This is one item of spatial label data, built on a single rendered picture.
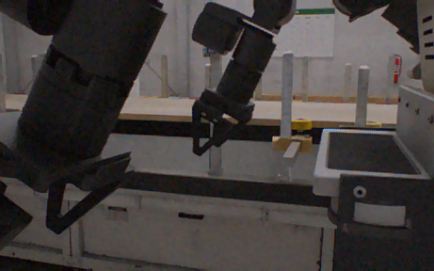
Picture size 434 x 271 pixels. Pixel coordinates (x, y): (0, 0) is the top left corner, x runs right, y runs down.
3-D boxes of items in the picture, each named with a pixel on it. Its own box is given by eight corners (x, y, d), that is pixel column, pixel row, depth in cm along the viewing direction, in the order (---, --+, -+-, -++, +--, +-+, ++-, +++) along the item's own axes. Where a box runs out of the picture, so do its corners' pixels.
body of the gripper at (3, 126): (-47, 142, 25) (-4, 27, 23) (61, 127, 35) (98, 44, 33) (37, 203, 24) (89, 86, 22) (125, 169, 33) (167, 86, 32)
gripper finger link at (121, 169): (-25, 226, 32) (20, 117, 29) (40, 201, 39) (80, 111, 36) (44, 278, 30) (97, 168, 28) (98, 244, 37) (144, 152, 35)
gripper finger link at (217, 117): (172, 146, 66) (198, 91, 63) (189, 140, 72) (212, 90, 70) (210, 167, 64) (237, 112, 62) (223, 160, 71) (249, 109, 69)
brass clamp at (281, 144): (310, 153, 149) (311, 139, 148) (271, 151, 153) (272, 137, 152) (311, 150, 155) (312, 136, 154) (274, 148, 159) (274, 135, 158)
